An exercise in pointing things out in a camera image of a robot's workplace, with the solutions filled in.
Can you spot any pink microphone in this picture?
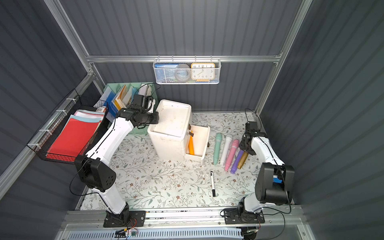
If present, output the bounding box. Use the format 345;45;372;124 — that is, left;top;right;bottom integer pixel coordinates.
225;139;240;172

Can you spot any white microphone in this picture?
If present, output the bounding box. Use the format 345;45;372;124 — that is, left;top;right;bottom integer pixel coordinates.
220;135;233;166

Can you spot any green microphone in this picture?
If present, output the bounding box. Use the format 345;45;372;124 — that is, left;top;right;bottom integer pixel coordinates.
213;133;223;165

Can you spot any white plastic drawer unit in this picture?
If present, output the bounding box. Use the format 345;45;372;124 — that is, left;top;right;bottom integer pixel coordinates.
148;100;192;161

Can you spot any purple microphone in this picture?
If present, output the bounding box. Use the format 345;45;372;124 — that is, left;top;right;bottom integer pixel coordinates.
231;150;244;174

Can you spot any white bottom drawer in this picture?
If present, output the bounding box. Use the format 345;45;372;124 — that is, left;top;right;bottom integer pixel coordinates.
185;125;211;165

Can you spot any orange microphone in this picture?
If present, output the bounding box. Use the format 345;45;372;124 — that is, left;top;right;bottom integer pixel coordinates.
188;136;195;156

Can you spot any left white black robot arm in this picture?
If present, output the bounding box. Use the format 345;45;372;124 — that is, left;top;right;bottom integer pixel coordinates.
75;108;159;216

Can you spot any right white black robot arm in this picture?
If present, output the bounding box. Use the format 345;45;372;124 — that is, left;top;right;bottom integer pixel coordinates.
239;130;295;213

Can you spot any green plastic file organizer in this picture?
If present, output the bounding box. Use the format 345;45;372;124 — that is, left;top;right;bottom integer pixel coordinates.
100;83;160;123

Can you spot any blue box in basket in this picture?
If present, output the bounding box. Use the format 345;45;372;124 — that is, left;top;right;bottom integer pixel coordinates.
153;63;179;84

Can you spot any black white marker pen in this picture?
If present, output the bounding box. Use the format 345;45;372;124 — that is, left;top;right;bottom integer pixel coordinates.
210;171;216;197

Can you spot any grey tape roll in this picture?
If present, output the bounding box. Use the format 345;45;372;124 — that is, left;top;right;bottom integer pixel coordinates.
174;64;191;83

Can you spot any yellow analog clock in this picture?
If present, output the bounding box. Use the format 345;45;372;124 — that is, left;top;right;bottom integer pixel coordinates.
191;63;216;82

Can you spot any red paper folder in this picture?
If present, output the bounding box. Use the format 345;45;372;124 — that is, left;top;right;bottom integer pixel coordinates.
47;115;102;158

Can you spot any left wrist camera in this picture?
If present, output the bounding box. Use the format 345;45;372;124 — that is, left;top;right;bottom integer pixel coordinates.
131;95;155;113

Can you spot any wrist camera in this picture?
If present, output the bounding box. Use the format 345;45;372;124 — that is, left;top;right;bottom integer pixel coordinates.
245;122;260;133
131;95;155;113

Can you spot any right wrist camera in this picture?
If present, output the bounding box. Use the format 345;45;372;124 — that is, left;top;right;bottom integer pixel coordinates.
245;122;260;133

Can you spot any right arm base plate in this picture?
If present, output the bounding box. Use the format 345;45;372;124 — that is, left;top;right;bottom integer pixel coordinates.
220;208;265;225

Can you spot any white wire wall basket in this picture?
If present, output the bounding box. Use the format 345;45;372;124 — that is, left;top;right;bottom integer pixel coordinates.
153;58;222;85

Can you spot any black wire tray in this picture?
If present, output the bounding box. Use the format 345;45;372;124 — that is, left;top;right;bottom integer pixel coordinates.
28;95;110;165

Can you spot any aluminium mounting rail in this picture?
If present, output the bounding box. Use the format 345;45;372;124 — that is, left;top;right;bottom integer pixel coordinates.
61;205;307;229

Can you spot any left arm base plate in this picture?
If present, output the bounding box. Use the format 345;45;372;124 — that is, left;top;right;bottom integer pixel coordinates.
103;211;146;228

